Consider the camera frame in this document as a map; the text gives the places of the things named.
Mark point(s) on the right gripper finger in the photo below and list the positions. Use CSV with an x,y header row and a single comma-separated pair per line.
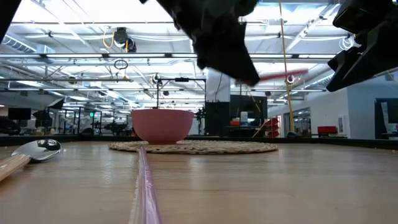
x,y
343,57
367,70

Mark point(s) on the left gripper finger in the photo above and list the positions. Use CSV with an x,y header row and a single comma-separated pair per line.
x,y
224,56

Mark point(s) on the pink drinking straw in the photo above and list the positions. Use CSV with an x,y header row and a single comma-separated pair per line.
x,y
147,193

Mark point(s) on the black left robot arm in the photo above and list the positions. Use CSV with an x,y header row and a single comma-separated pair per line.
x,y
7,15

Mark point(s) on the black upright panel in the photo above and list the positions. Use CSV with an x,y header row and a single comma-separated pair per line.
x,y
255,105

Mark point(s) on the black cabinet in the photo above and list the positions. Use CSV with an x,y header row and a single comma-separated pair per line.
x,y
217,119

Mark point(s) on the red box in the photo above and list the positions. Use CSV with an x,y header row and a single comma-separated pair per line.
x,y
327,130

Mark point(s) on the red storage bins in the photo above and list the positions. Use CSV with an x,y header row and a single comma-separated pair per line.
x,y
273,127

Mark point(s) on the round woven straw placemat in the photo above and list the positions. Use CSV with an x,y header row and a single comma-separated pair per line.
x,y
224,147

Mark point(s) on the pink bowl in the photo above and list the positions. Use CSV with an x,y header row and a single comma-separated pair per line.
x,y
161,126

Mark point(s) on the black background monitor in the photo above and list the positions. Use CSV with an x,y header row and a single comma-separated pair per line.
x,y
19,114

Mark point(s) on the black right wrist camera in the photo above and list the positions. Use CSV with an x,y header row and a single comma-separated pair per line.
x,y
360,15

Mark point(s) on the black background gantry frame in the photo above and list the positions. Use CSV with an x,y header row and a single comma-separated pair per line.
x,y
182,79

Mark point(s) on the black aluminium table frame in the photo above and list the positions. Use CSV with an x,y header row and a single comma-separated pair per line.
x,y
342,142

